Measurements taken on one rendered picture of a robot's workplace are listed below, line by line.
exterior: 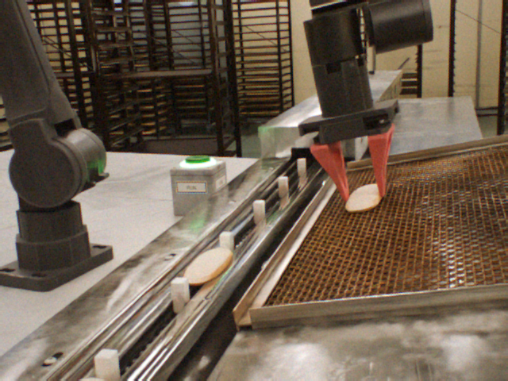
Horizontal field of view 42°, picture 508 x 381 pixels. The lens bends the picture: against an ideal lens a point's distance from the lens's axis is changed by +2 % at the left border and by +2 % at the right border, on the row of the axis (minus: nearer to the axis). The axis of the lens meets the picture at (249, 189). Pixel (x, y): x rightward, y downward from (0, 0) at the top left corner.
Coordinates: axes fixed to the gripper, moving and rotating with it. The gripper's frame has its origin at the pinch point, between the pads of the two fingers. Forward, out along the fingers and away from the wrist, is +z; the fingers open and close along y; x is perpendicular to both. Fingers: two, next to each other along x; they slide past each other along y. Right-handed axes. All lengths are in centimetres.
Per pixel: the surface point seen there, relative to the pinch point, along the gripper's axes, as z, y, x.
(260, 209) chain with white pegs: 2.4, -15.6, 8.0
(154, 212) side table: 2.7, -37.3, 18.3
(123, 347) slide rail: 3.1, -15.9, -28.8
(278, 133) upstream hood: -3.2, -21.6, 41.6
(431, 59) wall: 26, -38, 696
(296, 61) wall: -5, -187, 691
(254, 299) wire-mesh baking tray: 0.9, -4.6, -26.9
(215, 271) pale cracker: 2.9, -13.9, -13.3
